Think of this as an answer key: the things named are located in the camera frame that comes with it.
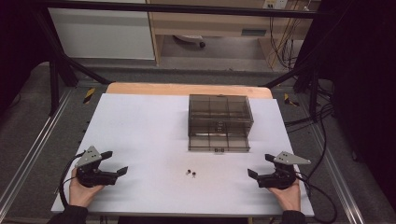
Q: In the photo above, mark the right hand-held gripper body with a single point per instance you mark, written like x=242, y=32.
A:
x=281, y=179

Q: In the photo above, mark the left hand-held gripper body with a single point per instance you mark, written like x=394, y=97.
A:
x=93, y=177

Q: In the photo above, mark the transparent brown drawer box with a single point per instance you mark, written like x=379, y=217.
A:
x=219, y=123

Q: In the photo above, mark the person's right hand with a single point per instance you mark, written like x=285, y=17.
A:
x=290, y=197

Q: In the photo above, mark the person's left hand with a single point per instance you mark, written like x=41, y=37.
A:
x=79, y=194

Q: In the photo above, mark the yellow black floor tape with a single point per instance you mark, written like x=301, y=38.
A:
x=290, y=100
x=89, y=95

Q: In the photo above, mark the wooden table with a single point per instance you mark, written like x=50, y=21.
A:
x=186, y=89

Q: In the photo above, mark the white cabinet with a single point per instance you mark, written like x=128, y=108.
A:
x=102, y=34

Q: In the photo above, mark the black curtain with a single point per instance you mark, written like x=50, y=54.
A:
x=18, y=43
x=364, y=77

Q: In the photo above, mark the office chair base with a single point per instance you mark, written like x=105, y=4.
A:
x=190, y=38

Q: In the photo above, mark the aluminium floor rail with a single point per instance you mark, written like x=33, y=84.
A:
x=337, y=174
x=34, y=146

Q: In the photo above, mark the white wall socket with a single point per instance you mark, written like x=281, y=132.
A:
x=275, y=3

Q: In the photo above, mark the black metal frame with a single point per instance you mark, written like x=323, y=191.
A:
x=186, y=8

